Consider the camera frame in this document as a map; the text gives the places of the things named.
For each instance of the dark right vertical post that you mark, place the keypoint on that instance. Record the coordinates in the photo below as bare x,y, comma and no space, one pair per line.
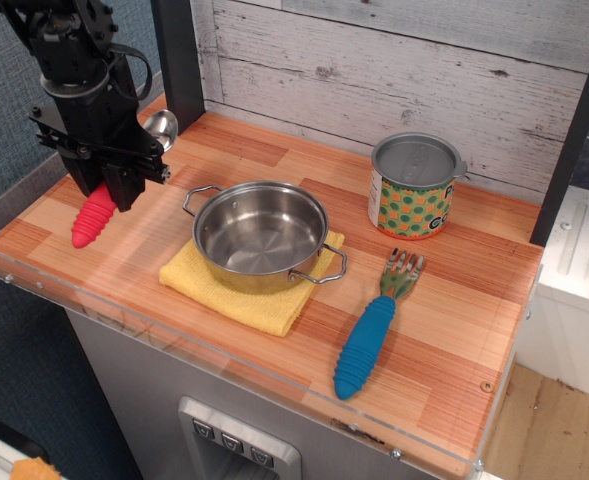
564,169

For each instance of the orange object bottom left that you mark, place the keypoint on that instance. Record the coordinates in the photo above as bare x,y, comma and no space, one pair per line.
33,469

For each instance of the yellow cloth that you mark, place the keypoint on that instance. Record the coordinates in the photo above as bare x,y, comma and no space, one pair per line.
272,313

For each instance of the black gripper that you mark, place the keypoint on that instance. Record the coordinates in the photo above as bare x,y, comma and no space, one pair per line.
95,129

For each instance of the stainless steel pot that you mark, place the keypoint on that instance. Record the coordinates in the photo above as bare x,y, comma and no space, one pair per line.
262,237

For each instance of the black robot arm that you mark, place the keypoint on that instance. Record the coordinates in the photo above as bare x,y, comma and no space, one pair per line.
72,42

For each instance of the silver dispenser button panel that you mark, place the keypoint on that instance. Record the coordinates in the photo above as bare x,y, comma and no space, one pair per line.
236,442

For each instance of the clear acrylic guard rail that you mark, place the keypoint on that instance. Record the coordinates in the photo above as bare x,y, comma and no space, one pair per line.
430,401

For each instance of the white cabinet on right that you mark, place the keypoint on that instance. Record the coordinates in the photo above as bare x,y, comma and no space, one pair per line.
553,339

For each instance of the green orange patterned can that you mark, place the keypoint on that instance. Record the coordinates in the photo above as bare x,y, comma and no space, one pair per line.
412,185

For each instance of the red handled metal spoon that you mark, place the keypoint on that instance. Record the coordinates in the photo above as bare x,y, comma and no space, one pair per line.
99,207

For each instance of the grey toy fridge cabinet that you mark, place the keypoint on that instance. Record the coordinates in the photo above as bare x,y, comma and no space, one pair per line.
144,387

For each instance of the dark vertical post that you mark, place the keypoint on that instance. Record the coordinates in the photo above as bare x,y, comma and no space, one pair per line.
564,169
178,53

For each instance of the dark left vertical post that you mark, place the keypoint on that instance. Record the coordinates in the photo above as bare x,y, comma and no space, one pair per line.
178,53

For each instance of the blue handled metal fork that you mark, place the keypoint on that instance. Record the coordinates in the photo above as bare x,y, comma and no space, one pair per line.
362,348

